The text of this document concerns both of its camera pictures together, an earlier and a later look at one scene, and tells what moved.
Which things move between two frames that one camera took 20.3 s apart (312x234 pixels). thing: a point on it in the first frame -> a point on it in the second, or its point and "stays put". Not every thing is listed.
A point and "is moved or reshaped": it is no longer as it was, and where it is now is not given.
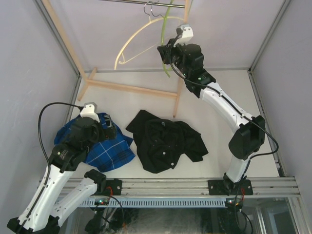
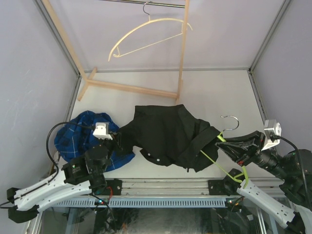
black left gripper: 103,136 -> 117,135
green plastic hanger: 163,31 -> 242,178
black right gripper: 164,52 -> 236,147
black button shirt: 161,144 is moved or reshaped
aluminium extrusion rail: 279,187 stays put
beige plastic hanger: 135,30 -> 118,54
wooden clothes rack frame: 87,79 stays put
